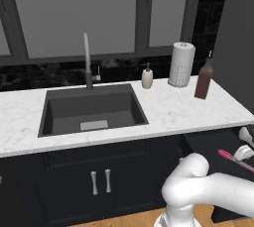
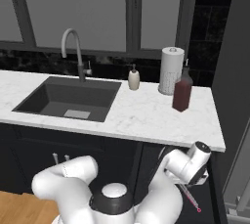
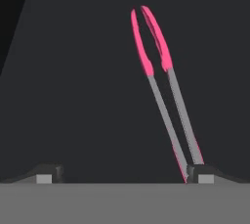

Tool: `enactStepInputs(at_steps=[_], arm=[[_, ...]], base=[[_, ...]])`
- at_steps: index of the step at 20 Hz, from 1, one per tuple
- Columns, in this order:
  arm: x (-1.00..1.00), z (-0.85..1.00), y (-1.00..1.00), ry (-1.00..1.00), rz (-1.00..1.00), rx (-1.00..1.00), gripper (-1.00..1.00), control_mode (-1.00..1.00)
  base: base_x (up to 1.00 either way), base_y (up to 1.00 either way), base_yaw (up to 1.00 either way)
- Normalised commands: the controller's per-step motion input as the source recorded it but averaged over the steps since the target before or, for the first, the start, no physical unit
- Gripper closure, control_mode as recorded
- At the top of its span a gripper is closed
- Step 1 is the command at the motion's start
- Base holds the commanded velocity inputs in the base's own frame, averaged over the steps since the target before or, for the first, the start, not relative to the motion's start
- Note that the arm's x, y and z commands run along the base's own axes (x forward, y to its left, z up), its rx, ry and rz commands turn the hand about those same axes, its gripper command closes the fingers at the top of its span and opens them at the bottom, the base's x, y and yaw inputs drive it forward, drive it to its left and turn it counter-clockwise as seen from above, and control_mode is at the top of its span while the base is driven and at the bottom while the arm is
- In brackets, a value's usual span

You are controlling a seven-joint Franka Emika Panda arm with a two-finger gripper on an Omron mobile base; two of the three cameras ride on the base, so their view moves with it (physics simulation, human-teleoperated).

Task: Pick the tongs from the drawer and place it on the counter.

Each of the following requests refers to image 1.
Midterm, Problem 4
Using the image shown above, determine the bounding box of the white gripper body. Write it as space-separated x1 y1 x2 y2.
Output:
233 144 254 163

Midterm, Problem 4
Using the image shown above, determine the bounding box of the dark red bottle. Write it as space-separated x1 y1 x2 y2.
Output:
193 50 214 101

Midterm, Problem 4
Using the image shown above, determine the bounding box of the white paper towel roll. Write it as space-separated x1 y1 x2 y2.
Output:
167 41 196 88

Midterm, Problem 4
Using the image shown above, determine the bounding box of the black cupboard door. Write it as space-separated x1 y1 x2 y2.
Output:
101 151 187 219
18 162 105 227

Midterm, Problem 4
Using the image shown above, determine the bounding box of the dark grey tall cabinet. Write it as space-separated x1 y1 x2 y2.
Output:
211 0 254 115

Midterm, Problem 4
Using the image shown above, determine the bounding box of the white soap dispenser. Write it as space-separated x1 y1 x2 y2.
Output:
141 61 155 90

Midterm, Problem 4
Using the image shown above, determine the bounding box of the black fixed cupboard panel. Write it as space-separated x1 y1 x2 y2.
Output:
42 140 152 170

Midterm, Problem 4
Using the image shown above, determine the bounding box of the dark grey sink basin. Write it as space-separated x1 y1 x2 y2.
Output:
37 82 150 139

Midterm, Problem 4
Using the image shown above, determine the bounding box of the grey framed window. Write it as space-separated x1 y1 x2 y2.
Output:
0 0 204 67

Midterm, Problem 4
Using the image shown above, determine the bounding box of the grey sink tap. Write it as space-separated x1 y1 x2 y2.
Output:
81 32 102 92

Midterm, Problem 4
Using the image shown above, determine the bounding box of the silver cupboard handle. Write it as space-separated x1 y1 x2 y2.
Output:
89 170 99 196
104 169 113 194

